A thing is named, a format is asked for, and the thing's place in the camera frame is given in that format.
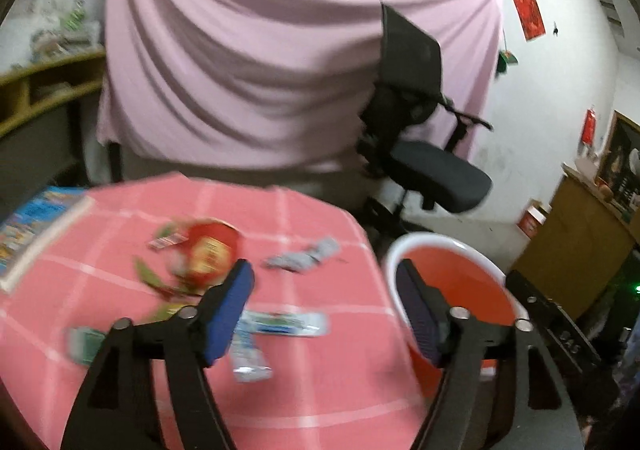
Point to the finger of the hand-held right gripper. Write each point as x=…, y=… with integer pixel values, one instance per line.
x=525, y=292

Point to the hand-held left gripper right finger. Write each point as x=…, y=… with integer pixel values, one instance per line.
x=417, y=315

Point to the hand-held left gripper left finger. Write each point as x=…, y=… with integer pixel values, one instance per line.
x=232, y=315

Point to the clear wrapper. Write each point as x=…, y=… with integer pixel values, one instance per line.
x=247, y=360

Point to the white and blue wrapper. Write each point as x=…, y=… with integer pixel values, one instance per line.
x=280, y=324

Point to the orange bin with white rim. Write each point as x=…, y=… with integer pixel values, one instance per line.
x=465, y=280

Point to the red snack cup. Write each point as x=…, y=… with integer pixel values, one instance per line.
x=205, y=250

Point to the grey mesh sock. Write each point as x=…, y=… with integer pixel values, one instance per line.
x=300, y=260

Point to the long green wrapper strip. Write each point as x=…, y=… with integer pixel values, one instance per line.
x=147, y=275

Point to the green wrapper with barcode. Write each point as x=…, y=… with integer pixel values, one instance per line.
x=167, y=237

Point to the green square packet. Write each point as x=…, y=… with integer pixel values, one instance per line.
x=82, y=345

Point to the wooden cabinet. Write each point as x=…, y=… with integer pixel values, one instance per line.
x=575, y=240

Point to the red and white box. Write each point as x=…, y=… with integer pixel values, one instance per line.
x=531, y=220

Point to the pink checked tablecloth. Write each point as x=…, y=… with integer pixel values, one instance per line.
x=310, y=380

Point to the black office chair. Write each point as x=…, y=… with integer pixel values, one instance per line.
x=440, y=175

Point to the dark framed picture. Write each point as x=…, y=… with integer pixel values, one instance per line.
x=620, y=165

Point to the small red hanging ornament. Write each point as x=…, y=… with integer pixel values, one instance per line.
x=590, y=127

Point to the blue illustrated book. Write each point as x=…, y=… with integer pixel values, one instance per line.
x=35, y=225

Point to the green hanging decoration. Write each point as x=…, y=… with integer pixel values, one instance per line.
x=506, y=61

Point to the pink draped curtain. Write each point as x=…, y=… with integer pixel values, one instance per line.
x=250, y=55

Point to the wooden shelf unit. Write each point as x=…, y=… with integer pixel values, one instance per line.
x=50, y=67

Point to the clutter of shelf ornaments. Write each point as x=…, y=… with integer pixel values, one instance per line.
x=70, y=30

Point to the red wall poster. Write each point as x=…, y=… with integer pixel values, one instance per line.
x=529, y=15

